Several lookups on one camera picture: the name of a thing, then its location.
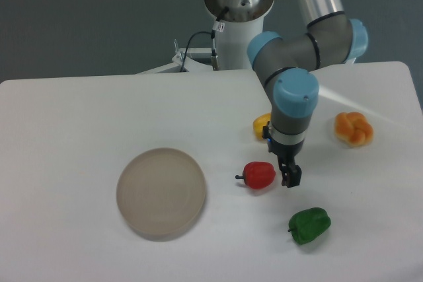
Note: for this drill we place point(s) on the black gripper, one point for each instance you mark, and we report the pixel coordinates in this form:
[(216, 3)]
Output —
[(286, 148)]

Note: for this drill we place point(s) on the red toy bell pepper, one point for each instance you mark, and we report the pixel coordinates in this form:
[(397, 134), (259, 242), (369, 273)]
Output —
[(257, 175)]

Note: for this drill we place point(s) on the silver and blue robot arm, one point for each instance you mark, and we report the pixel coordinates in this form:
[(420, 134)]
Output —
[(284, 67)]

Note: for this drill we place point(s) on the green toy bell pepper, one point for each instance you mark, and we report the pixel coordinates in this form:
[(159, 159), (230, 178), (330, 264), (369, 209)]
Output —
[(307, 225)]

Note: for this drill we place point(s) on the yellow toy bell pepper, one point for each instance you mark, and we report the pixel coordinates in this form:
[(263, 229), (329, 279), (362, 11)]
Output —
[(259, 123)]

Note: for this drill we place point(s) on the orange knotted bread roll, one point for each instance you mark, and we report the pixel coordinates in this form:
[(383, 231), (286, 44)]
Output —
[(353, 129)]

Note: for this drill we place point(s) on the beige round plate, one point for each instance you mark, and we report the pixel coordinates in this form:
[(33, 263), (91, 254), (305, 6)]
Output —
[(161, 193)]

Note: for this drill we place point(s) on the white pedestal base frame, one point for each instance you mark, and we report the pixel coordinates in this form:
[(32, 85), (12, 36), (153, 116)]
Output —
[(195, 60)]

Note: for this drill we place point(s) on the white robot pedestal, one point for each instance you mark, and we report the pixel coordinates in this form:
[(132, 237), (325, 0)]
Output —
[(237, 22)]

